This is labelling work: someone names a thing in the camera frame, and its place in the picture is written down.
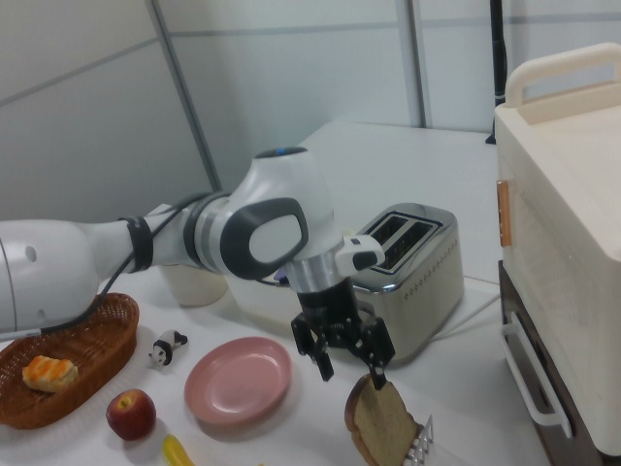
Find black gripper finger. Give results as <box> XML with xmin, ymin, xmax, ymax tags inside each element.
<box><xmin>356</xmin><ymin>345</ymin><xmax>388</xmax><ymax>391</ymax></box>
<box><xmin>310</xmin><ymin>339</ymin><xmax>336</xmax><ymax>383</ymax></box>

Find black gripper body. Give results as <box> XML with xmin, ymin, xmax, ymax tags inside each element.
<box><xmin>289</xmin><ymin>276</ymin><xmax>395</xmax><ymax>365</ymax></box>

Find brown bread slice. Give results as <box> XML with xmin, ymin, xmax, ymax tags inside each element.
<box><xmin>343</xmin><ymin>373</ymin><xmax>421</xmax><ymax>466</ymax></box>

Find silver two-slot toaster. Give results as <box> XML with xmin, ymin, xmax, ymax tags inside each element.
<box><xmin>349</xmin><ymin>202</ymin><xmax>465</xmax><ymax>368</ymax></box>

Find pink plastic plate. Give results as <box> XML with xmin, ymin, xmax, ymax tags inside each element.
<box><xmin>183</xmin><ymin>337</ymin><xmax>293</xmax><ymax>428</ymax></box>

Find white cup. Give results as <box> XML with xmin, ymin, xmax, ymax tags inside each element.
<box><xmin>158</xmin><ymin>262</ymin><xmax>229</xmax><ymax>307</ymax></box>

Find small panda figurine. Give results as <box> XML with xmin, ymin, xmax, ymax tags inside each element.
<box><xmin>147</xmin><ymin>329</ymin><xmax>189</xmax><ymax>369</ymax></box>

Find yellow banana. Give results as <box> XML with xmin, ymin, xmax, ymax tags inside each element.
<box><xmin>161</xmin><ymin>434</ymin><xmax>196</xmax><ymax>466</ymax></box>

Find red apple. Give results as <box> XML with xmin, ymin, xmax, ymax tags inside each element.
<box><xmin>106</xmin><ymin>388</ymin><xmax>157</xmax><ymax>442</ymax></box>

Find cream toy oven cabinet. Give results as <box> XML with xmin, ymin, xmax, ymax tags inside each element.
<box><xmin>493</xmin><ymin>42</ymin><xmax>621</xmax><ymax>457</ymax></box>

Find brown wicker basket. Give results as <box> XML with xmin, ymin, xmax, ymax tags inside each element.
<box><xmin>0</xmin><ymin>291</ymin><xmax>141</xmax><ymax>431</ymax></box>

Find orange glazed pastry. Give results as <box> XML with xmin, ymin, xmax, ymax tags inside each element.
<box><xmin>21</xmin><ymin>354</ymin><xmax>80</xmax><ymax>394</ymax></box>

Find black pole stand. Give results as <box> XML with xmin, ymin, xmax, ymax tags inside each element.
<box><xmin>485</xmin><ymin>0</ymin><xmax>508</xmax><ymax>146</ymax></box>

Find silver wire toast rack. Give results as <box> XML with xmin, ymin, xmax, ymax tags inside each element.
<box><xmin>403</xmin><ymin>415</ymin><xmax>435</xmax><ymax>466</ymax></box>

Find white toaster power cord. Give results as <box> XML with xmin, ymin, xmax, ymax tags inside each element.
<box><xmin>433</xmin><ymin>290</ymin><xmax>501</xmax><ymax>340</ymax></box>

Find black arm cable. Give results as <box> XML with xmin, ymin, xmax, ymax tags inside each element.
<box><xmin>39</xmin><ymin>192</ymin><xmax>229</xmax><ymax>334</ymax></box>

